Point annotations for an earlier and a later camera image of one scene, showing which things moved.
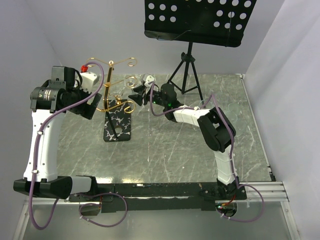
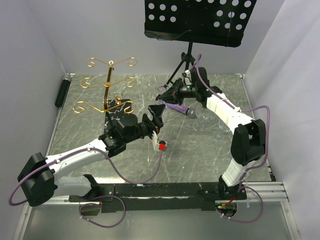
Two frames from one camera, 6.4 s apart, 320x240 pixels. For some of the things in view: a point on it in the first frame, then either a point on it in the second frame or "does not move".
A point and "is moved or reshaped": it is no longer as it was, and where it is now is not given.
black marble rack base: x=120 y=115 does not move
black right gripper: x=138 y=98 → x=171 y=96
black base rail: x=161 y=196 does not move
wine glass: x=131 y=82 is moved or reshaped
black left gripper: x=85 y=109 → x=157 y=110
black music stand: x=218 y=22 does not move
